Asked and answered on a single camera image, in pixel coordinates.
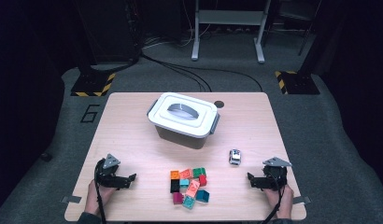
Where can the grey tape strip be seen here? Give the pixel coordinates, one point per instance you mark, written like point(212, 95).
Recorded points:
point(71, 199)
point(302, 200)

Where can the black upright post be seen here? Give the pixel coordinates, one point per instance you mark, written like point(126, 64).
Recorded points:
point(87, 62)
point(308, 59)

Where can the black tape floor numeral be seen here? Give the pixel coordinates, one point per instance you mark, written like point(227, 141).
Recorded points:
point(86, 113)

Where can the black equipment cabinet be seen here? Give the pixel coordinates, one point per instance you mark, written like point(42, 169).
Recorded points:
point(115, 31)

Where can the white metal stand frame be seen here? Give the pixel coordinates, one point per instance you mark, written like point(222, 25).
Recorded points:
point(230, 17)

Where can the orange building brick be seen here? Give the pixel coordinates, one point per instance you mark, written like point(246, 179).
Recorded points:
point(174, 174)

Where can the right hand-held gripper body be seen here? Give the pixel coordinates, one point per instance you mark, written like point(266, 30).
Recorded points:
point(273, 177)

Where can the small black floor object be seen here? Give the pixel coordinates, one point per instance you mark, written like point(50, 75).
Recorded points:
point(45, 156)

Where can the person's right hand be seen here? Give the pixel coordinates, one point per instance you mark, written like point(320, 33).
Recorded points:
point(283, 202)

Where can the magenta building brick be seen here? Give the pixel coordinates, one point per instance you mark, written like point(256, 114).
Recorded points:
point(177, 198)

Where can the pile of coloured toy blocks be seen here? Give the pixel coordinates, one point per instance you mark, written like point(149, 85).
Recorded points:
point(192, 188)

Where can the person's left hand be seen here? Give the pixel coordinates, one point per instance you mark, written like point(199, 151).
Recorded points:
point(94, 197)

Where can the black yellow striped base plate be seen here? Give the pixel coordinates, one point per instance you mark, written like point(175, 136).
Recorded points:
point(300, 84)
point(90, 84)

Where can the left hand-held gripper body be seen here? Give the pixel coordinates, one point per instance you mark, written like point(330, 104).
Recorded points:
point(107, 179)

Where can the black round table grommet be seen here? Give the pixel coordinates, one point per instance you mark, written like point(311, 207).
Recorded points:
point(219, 104)

